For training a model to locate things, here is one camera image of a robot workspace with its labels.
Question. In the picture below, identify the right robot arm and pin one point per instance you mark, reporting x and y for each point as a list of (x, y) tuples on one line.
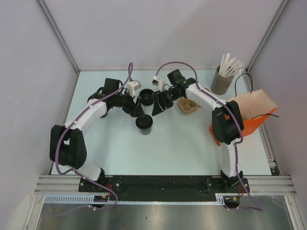
[(227, 122)]

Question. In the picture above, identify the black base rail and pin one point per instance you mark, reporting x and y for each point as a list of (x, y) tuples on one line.
[(150, 188)]

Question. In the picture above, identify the dark takeout coffee cup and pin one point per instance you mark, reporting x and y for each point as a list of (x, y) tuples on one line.
[(145, 132)]

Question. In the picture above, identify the white straws bundle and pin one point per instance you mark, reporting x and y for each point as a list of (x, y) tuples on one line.
[(230, 66)]

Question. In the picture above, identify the orange paper bag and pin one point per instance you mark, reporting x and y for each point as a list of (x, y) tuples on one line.
[(255, 107)]

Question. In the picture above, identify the grey straw holder cup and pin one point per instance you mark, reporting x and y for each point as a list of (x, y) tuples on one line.
[(220, 84)]

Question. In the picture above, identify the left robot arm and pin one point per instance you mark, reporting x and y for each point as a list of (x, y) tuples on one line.
[(67, 144)]

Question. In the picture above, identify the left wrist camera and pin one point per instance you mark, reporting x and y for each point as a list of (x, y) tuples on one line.
[(132, 86)]

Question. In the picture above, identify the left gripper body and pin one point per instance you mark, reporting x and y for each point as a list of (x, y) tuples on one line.
[(125, 102)]

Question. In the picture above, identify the black plastic cup lid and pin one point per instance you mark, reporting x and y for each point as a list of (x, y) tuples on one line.
[(144, 122)]

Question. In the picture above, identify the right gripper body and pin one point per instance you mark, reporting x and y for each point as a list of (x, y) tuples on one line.
[(168, 97)]

